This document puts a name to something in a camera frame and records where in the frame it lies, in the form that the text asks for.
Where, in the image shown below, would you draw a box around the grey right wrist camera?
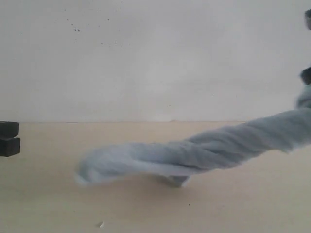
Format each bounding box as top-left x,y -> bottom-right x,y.
304,9 -> 311,30

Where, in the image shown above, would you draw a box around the light blue terry towel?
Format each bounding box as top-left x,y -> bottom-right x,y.
75,86 -> 311,187

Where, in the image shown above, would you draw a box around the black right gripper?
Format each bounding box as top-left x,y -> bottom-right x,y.
300,67 -> 311,85

